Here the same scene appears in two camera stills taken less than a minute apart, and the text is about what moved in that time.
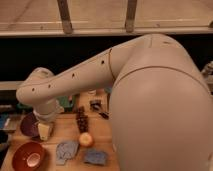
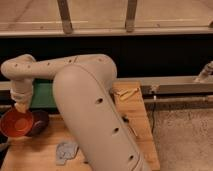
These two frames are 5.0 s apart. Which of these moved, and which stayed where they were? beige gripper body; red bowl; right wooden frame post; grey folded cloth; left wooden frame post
Moved: red bowl; beige gripper body
Stayed: left wooden frame post; right wooden frame post; grey folded cloth
